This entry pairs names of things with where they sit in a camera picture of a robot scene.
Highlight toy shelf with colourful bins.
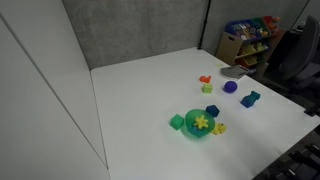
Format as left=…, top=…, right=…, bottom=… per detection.
left=215, top=15, right=287, bottom=69

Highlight lime green block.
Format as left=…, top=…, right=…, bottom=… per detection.
left=201, top=83, right=214, bottom=94

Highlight orange toy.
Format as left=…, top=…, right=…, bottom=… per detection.
left=199, top=75, right=212, bottom=84

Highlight black camera pole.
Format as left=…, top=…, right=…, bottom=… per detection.
left=197, top=0, right=213, bottom=51

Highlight grey office chair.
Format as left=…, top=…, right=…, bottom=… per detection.
left=266, top=14, right=320, bottom=91

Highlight black perforated breadboard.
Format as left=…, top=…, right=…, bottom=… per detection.
left=253, top=126, right=320, bottom=180

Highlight black table clamp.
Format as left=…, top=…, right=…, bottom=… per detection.
left=303, top=99, right=320, bottom=118

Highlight teal blue toy block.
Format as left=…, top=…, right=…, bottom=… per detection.
left=240, top=90, right=262, bottom=109

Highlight grey metal plate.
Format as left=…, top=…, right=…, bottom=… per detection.
left=220, top=65, right=257, bottom=80

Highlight purple bumpy ball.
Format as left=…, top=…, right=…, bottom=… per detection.
left=223, top=80, right=239, bottom=94

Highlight green translucent bowl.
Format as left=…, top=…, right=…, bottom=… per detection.
left=184, top=108, right=216, bottom=138

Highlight yellow bear toy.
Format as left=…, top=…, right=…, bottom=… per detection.
left=211, top=122, right=228, bottom=136

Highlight yellow gear toy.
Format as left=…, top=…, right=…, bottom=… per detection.
left=193, top=114, right=210, bottom=130

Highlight dark blue block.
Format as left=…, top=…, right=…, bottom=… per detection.
left=205, top=104, right=221, bottom=118

